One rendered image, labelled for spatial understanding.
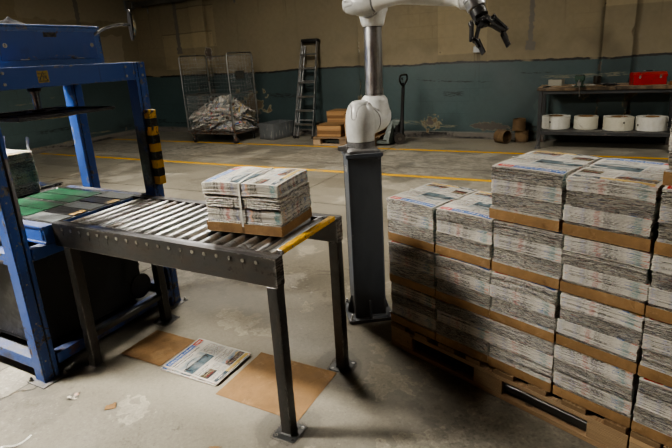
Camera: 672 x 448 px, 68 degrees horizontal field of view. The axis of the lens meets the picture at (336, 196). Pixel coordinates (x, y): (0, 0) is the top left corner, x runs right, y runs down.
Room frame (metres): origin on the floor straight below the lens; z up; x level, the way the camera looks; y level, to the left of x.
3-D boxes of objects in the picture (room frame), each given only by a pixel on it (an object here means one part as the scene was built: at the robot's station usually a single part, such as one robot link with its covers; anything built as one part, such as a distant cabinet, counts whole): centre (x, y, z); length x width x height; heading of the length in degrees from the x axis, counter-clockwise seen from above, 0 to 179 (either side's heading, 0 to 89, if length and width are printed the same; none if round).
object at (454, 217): (2.05, -0.78, 0.42); 1.17 x 0.39 x 0.83; 41
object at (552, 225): (1.96, -0.86, 0.86); 0.38 x 0.29 x 0.04; 133
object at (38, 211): (2.76, 1.60, 0.75); 0.70 x 0.65 x 0.10; 62
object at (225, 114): (10.09, 2.20, 0.85); 1.21 x 0.83 x 1.71; 62
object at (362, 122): (2.74, -0.16, 1.17); 0.18 x 0.16 x 0.22; 151
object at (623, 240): (1.73, -1.06, 0.86); 0.38 x 0.29 x 0.04; 132
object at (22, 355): (2.76, 1.60, 0.38); 0.94 x 0.69 x 0.63; 152
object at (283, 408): (1.75, 0.25, 0.34); 0.06 x 0.06 x 0.68; 62
